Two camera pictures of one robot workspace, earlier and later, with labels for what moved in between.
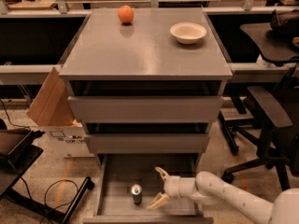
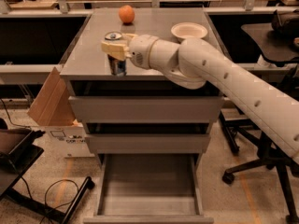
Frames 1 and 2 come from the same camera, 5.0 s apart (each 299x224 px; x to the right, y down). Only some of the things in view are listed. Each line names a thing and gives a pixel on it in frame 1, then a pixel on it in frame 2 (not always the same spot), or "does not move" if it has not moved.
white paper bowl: x=188 y=33 does not move
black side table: x=275 y=51 does not move
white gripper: x=173 y=186 → x=139 y=50
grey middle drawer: x=147 y=143 does not move
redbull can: x=136 y=192 → x=117 y=65
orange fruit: x=125 y=14 does not move
